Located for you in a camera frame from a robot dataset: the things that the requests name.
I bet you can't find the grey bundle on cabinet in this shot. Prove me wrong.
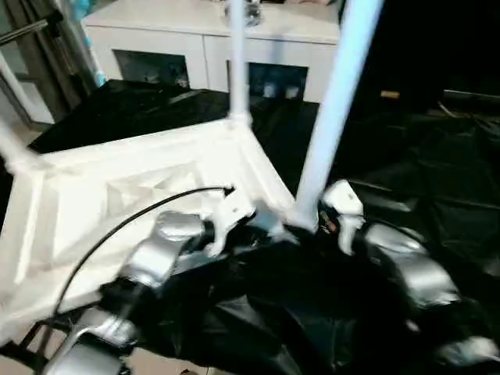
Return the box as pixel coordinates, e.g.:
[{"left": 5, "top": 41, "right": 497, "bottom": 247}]
[{"left": 225, "top": 0, "right": 263, "bottom": 26}]

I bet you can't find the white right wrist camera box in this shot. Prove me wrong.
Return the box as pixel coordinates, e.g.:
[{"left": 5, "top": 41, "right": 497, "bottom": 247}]
[{"left": 320, "top": 180, "right": 365, "bottom": 255}]

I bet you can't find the white cabinet with glass doors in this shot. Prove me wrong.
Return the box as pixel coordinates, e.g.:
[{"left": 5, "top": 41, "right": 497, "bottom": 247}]
[{"left": 82, "top": 0, "right": 345, "bottom": 102}]

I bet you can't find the black tall cabinet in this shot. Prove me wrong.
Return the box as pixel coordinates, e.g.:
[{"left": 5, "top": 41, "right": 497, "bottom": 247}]
[{"left": 336, "top": 0, "right": 500, "bottom": 118}]

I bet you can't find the grey metal pole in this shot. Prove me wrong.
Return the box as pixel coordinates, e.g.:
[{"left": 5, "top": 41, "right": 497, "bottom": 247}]
[{"left": 0, "top": 16, "right": 63, "bottom": 45}]

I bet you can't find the black flat device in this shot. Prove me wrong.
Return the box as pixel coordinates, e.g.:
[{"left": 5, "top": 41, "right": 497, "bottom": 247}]
[{"left": 441, "top": 89, "right": 500, "bottom": 110}]

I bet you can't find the black plastic mat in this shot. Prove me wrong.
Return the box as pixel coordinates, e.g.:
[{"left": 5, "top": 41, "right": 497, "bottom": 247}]
[{"left": 0, "top": 78, "right": 500, "bottom": 375}]

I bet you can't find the grey curtain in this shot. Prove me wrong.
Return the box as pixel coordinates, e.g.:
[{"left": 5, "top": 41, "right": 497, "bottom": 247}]
[{"left": 20, "top": 0, "right": 102, "bottom": 102}]

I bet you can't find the white plastic table leg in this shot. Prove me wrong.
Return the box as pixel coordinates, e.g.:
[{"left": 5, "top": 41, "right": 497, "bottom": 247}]
[
  {"left": 0, "top": 78, "right": 40, "bottom": 174},
  {"left": 295, "top": 0, "right": 385, "bottom": 229},
  {"left": 227, "top": 0, "right": 254, "bottom": 130}
]

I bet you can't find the black tripod stand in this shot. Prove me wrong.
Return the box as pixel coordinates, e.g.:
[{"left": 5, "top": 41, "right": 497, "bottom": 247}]
[{"left": 12, "top": 320, "right": 71, "bottom": 372}]

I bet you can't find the white plastic table top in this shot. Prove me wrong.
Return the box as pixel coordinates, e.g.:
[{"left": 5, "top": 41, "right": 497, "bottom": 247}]
[{"left": 0, "top": 117, "right": 313, "bottom": 345}]

